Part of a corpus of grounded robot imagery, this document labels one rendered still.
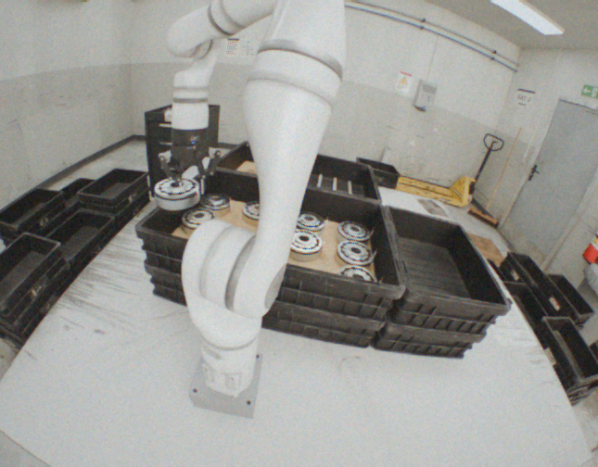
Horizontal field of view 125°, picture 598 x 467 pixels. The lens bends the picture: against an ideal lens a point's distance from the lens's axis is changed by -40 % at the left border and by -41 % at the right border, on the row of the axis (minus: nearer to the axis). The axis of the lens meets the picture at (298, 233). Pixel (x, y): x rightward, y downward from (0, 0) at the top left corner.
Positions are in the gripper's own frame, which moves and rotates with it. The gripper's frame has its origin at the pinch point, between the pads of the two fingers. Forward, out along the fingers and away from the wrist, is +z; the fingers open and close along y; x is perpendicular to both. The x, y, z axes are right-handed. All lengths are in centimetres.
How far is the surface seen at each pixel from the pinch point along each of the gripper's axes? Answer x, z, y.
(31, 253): 65, 50, -77
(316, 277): -28.5, 7.8, 16.8
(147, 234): -4.6, 7.4, -11.2
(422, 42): 185, -119, 328
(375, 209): -10, 9, 54
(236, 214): 11.7, 16.7, 16.2
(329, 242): -10.6, 16.8, 36.3
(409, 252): -24, 17, 59
